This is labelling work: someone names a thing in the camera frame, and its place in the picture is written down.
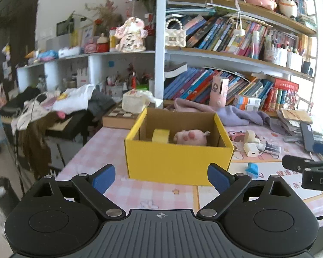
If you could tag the pink tumbler box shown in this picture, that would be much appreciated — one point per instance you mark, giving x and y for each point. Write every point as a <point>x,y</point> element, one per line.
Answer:
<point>219,91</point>

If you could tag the small white block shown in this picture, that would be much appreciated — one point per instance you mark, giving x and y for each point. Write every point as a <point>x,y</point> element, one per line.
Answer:
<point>256,140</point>

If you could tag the row of blue red books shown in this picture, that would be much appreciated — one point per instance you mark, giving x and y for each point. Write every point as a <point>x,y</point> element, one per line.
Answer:
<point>193,83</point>

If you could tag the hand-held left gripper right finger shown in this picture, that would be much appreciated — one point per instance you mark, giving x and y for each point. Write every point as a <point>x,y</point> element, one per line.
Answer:
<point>217,178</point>

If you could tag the pink hanging bag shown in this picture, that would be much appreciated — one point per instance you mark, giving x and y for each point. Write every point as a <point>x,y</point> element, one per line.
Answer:
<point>0,98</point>

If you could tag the white charger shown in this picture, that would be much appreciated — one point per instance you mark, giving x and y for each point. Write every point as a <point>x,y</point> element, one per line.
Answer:
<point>249,150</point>

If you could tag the purple cloth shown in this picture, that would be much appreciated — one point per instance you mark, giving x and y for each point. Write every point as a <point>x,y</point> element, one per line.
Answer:
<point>236,115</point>

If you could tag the dried flower bouquet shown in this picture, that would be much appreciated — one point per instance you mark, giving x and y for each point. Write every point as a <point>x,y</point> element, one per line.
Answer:
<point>106,12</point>

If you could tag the white pen holder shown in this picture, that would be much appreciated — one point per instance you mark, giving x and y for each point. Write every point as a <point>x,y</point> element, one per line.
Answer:
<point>294,61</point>
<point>279,57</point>

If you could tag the panda plush toy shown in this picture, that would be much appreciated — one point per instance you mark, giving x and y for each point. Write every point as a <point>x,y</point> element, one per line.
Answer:
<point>288,6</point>

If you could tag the dark door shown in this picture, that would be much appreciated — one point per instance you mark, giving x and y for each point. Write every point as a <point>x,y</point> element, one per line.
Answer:
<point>13,27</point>

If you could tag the yellow cardboard box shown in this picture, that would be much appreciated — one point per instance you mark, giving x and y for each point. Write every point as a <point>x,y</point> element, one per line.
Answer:
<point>164,161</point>

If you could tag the white quilted handbag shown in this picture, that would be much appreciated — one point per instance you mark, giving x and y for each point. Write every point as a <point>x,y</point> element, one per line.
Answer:
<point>175,37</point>

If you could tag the cream tissue box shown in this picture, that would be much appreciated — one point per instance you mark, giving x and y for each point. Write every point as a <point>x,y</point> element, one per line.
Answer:
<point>134,102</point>

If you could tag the black handheld device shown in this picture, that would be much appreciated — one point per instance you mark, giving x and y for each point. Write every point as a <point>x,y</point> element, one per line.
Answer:
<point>306,137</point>

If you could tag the pen cup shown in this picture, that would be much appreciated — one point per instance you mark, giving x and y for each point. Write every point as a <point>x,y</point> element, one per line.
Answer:
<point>114,89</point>

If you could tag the red jar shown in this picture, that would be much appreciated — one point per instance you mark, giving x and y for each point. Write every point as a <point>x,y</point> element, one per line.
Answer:
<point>103,45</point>

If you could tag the stack of papers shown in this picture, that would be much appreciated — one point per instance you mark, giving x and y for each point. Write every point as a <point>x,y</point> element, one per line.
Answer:
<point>293,118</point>

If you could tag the pink pig plush toy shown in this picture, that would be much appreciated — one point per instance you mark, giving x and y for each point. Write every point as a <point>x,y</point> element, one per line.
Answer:
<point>188,138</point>

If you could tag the red bottle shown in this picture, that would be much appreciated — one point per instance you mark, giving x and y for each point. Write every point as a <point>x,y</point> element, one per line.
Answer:
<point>133,82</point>

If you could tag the blue pouch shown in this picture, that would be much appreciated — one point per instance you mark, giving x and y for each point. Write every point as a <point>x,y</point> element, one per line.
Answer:
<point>47,55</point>

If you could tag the wooden chessboard box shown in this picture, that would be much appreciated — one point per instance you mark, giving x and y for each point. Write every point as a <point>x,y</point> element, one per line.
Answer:
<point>118,117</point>

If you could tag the white low cubby shelf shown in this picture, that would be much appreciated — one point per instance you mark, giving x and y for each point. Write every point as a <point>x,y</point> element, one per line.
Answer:
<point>94,70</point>

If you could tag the orange white small box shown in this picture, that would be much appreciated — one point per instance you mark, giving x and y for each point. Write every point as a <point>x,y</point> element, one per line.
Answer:
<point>246,101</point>

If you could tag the small blue toy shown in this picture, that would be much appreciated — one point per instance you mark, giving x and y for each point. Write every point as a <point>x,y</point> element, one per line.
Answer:
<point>251,169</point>

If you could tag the brown garment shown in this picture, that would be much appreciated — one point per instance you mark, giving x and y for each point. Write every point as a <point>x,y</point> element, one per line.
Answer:
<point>37,142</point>

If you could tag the white tall bookshelf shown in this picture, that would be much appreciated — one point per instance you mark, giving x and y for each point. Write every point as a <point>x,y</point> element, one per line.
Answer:
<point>160,59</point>

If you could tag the yellow tape roll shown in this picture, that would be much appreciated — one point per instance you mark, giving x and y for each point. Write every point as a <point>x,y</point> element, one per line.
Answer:
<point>161,137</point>

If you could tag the grey garment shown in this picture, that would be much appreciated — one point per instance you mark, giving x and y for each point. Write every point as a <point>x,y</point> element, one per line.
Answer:
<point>99,103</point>

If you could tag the black picture frame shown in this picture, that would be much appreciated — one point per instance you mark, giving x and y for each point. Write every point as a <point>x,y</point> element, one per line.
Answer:
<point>65,27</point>

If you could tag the row of colourful books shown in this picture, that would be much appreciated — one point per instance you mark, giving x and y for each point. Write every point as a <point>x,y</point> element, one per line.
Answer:
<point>218,32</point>

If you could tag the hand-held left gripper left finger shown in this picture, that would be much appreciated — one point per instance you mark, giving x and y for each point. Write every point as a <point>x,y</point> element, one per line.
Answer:
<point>105,178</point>

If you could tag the pink lucky figurine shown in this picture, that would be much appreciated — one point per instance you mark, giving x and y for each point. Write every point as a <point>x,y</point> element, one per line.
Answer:
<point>130,36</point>

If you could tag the white shirt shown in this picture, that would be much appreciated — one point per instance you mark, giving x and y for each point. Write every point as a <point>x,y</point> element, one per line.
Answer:
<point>72,99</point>

